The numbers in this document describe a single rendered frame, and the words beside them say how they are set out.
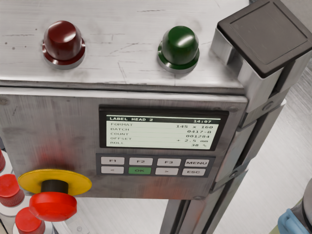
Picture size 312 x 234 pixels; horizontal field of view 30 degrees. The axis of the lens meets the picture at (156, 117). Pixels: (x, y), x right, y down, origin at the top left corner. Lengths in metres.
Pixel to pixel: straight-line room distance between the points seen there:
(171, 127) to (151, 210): 0.63
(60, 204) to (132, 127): 0.11
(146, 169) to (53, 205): 0.08
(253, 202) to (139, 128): 0.67
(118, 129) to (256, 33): 0.11
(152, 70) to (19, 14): 0.09
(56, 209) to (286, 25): 0.22
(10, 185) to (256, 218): 0.45
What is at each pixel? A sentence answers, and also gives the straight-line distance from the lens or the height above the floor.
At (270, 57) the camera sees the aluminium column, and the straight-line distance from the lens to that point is 0.35.
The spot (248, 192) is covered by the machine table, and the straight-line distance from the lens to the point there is 1.04.
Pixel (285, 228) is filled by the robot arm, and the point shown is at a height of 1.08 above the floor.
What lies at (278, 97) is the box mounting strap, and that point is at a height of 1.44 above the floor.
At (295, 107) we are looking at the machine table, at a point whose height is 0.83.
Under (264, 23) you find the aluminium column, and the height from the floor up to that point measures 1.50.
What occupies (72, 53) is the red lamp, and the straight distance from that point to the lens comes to 0.35.
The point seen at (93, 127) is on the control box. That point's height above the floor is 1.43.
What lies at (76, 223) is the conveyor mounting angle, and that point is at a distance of 0.99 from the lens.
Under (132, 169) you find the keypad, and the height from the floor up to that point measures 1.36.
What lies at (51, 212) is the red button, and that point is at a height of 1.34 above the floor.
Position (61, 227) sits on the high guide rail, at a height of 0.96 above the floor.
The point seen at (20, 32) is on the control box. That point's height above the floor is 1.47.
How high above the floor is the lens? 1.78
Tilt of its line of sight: 62 degrees down
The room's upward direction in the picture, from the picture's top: 9 degrees clockwise
